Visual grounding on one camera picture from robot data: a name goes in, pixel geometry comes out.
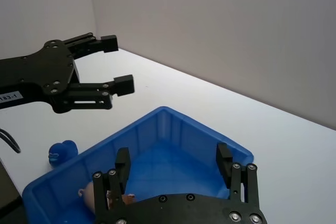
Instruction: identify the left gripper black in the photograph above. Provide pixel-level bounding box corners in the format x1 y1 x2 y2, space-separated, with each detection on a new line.
0 32 135 114

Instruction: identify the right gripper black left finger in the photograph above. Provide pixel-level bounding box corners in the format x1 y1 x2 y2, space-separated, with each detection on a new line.
91 147 131 221

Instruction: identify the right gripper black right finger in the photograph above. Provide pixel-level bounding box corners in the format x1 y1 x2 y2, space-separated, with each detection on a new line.
215 142 260 210

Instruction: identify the pink toy figure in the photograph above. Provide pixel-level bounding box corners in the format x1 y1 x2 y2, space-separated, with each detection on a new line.
78 181 137 211

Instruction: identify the blue rubber duck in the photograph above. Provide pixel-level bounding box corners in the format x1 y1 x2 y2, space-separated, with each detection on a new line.
48 140 79 168

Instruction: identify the blue plastic bin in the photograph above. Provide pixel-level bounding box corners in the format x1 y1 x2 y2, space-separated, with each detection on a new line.
22 106 255 224

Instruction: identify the thin black cable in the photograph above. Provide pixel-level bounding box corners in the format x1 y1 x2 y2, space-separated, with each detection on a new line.
0 128 22 154

